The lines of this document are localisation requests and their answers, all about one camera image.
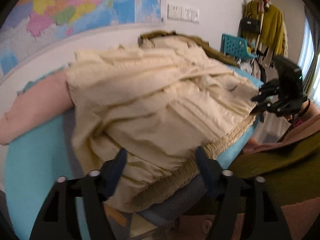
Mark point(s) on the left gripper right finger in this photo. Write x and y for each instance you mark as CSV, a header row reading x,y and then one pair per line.
x,y
262,219

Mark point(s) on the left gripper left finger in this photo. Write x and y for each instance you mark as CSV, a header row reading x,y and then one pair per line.
x,y
58,216

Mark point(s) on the cream yellow garment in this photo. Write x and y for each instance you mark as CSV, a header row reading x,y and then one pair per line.
x,y
159,102

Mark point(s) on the person's right hand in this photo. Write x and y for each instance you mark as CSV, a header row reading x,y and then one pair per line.
x,y
309,109

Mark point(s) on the olive green coat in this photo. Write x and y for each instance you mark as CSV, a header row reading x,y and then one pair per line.
x,y
291,170

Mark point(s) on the mustard yellow hanging cardigan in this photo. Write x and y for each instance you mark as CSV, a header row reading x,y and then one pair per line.
x,y
273,34

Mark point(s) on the teal grey patterned bedsheet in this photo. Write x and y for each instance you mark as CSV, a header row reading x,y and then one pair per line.
x,y
36,159

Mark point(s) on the teal plastic upper basket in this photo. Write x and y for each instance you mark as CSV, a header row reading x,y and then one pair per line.
x,y
236,47

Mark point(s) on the black small handbag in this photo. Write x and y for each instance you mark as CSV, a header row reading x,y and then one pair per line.
x,y
250,25

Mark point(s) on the olive brown garment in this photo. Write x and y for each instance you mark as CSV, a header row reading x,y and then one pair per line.
x,y
209,51

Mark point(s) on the pink folded garment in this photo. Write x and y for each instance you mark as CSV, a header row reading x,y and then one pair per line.
x,y
47,99

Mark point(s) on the white wall switch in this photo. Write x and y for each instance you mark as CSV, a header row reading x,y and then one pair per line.
x,y
195,16

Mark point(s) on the white wall socket middle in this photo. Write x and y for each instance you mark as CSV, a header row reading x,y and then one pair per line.
x,y
186,14

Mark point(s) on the white wall socket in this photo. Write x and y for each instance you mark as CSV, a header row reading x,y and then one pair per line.
x,y
174,12
186,14

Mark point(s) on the white wall socket left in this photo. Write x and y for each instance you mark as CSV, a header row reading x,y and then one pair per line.
x,y
174,12

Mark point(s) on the colourful wall map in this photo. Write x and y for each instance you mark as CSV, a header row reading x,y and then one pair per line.
x,y
34,24

